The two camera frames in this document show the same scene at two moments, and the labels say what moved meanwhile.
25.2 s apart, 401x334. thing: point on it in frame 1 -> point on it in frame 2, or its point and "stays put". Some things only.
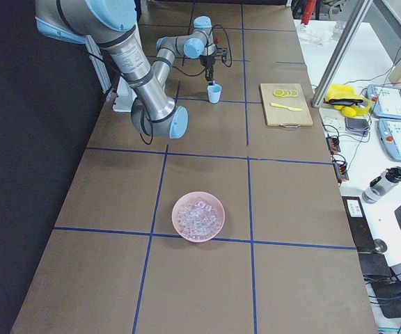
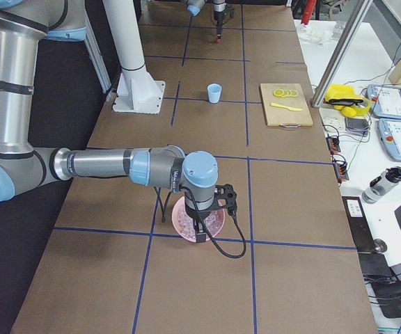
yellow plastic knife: (289, 108) stays put
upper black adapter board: (333, 144) stays put
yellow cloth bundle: (344, 99) stays put
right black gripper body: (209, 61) -> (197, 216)
